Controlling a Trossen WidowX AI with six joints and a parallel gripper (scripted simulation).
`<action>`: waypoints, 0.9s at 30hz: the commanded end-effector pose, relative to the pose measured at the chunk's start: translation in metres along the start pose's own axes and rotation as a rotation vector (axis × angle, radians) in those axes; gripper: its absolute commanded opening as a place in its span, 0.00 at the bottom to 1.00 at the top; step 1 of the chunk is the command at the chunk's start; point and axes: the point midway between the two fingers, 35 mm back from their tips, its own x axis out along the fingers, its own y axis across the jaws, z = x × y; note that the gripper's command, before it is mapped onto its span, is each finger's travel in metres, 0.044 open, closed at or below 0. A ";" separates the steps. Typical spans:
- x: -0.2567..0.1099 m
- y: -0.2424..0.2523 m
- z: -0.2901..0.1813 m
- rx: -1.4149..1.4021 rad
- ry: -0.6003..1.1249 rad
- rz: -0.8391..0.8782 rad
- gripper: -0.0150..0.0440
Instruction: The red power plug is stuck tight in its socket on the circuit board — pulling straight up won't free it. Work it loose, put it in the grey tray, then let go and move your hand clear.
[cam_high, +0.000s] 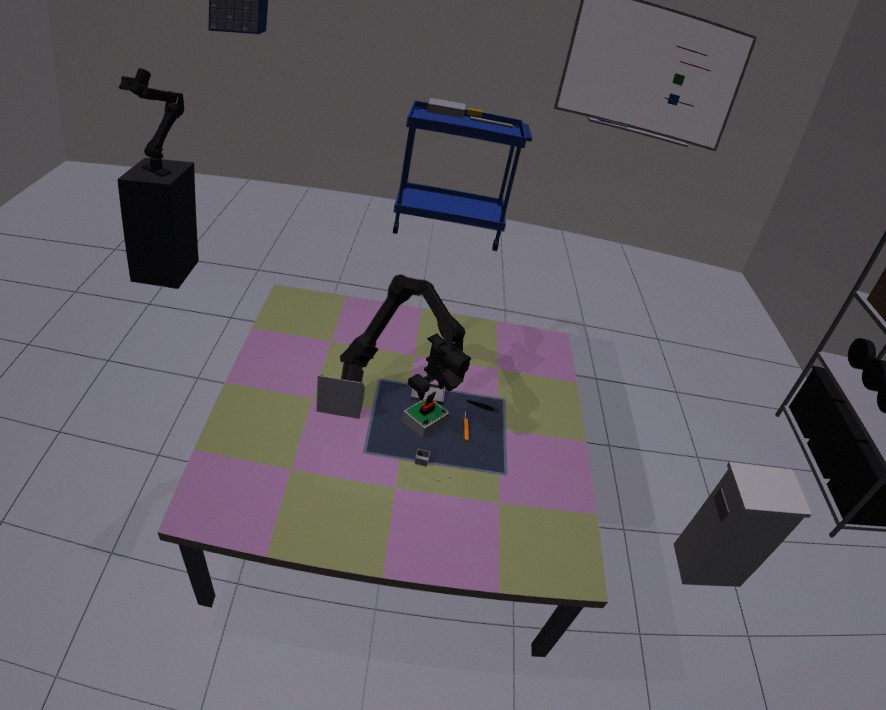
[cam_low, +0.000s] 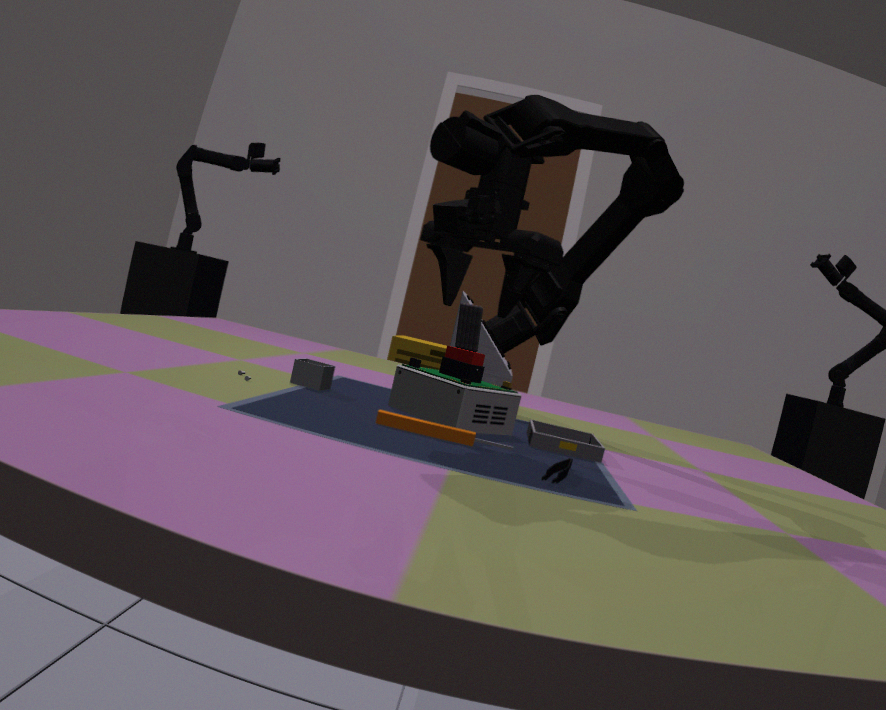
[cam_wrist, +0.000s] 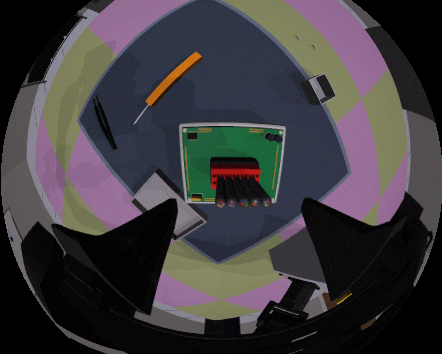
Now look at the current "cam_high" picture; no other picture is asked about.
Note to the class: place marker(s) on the green circuit board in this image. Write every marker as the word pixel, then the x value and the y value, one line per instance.
pixel 414 412

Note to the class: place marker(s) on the dark blue work mat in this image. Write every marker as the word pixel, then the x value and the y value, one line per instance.
pixel 485 451

